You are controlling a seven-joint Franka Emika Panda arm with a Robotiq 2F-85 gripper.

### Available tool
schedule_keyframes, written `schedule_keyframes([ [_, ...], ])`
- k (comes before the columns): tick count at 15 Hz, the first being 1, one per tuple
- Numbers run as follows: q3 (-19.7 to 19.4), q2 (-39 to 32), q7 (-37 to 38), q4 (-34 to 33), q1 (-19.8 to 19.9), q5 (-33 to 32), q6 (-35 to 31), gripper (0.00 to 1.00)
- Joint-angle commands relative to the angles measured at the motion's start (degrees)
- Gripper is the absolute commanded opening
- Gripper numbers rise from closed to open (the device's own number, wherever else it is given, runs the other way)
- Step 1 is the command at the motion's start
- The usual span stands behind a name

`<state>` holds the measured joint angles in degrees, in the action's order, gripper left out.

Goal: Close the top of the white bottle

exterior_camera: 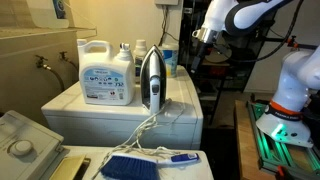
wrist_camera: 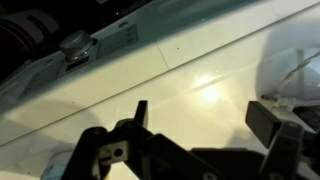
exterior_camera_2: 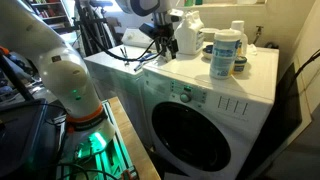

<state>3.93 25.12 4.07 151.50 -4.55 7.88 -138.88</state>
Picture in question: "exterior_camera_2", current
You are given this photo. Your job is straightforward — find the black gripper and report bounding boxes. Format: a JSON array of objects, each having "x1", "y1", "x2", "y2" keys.
[{"x1": 139, "y1": 12, "x2": 179, "y2": 62}]

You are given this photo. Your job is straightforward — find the white detergent jug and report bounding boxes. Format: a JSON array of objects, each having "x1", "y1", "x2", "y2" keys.
[{"x1": 175, "y1": 11, "x2": 204, "y2": 55}]

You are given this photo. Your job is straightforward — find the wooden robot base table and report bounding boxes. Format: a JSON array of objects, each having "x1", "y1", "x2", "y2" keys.
[{"x1": 55, "y1": 97, "x2": 161, "y2": 180}]

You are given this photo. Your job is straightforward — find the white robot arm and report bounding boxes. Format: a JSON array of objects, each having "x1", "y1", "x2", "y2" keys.
[{"x1": 0, "y1": 0, "x2": 183, "y2": 144}]

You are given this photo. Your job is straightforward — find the small white plastic bottle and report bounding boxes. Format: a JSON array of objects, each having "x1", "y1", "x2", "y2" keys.
[{"x1": 230, "y1": 20, "x2": 249, "y2": 57}]

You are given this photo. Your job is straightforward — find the blue white toothbrush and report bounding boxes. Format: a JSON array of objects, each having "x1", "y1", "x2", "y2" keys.
[{"x1": 134, "y1": 53, "x2": 156, "y2": 72}]

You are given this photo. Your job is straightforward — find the dark blue small bowl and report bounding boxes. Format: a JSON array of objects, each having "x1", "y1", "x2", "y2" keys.
[{"x1": 202, "y1": 45, "x2": 213, "y2": 60}]

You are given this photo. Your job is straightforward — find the white folded cloth box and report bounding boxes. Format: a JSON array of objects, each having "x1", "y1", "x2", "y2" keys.
[{"x1": 121, "y1": 28, "x2": 152, "y2": 48}]

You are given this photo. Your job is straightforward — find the dark metal tweezers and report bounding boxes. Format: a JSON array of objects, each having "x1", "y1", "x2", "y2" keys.
[{"x1": 120, "y1": 48, "x2": 130, "y2": 66}]

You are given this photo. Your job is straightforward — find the white dryer appliance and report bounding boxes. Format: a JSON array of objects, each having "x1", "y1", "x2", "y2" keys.
[{"x1": 84, "y1": 52, "x2": 152, "y2": 146}]

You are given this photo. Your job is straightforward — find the white wipes canister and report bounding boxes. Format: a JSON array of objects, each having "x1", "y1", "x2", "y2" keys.
[{"x1": 209, "y1": 29, "x2": 241, "y2": 79}]

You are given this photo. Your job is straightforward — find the small blue lidded jar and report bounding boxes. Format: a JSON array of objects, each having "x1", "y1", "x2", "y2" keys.
[{"x1": 233, "y1": 56, "x2": 247, "y2": 73}]

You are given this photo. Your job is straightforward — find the white front-load washing machine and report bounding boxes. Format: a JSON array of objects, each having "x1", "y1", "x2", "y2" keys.
[{"x1": 143, "y1": 48, "x2": 279, "y2": 180}]

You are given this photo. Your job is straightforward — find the bookshelf with books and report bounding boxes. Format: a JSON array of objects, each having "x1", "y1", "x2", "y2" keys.
[{"x1": 26, "y1": 0, "x2": 72, "y2": 34}]

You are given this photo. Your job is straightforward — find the dark laptop computer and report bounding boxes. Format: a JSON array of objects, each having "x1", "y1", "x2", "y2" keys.
[{"x1": 0, "y1": 99, "x2": 46, "y2": 179}]

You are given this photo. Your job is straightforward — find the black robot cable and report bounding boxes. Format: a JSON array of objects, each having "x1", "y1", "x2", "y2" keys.
[{"x1": 73, "y1": 0, "x2": 174, "y2": 63}]

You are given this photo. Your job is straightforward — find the wall water tap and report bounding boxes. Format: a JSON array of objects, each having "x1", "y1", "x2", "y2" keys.
[{"x1": 253, "y1": 26, "x2": 264, "y2": 45}]

